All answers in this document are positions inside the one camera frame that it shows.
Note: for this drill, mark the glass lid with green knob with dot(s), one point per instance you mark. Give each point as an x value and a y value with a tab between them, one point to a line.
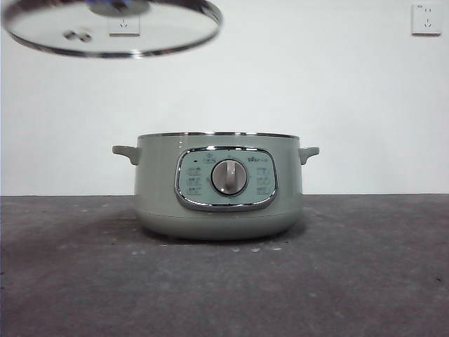
168	35

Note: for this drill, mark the white wall socket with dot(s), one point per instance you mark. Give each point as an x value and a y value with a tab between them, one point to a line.
426	20
123	26

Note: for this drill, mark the sage green electric pot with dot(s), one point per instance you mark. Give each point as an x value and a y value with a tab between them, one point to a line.
158	196

